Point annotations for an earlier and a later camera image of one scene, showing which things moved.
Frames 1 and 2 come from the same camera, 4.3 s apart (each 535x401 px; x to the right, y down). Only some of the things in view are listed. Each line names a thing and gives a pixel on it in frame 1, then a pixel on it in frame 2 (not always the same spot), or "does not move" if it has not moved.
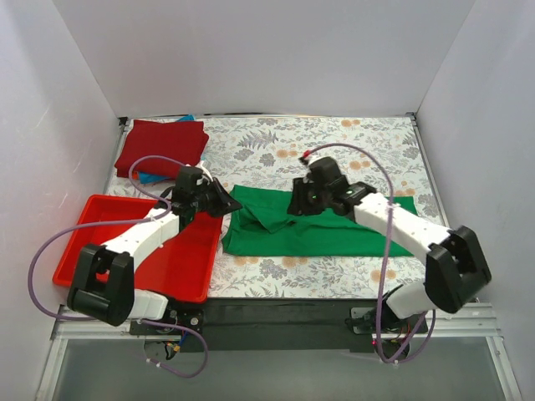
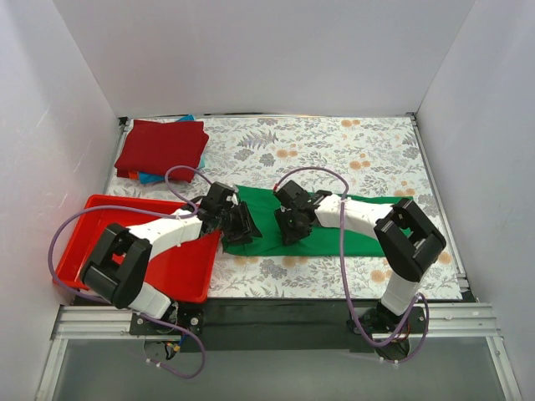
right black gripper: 302,199 to 288,221
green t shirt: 258,223 does not move
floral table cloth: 384,152 does not move
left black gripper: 216,199 to 238,221
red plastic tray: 182,267 does not move
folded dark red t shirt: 161,148 does not move
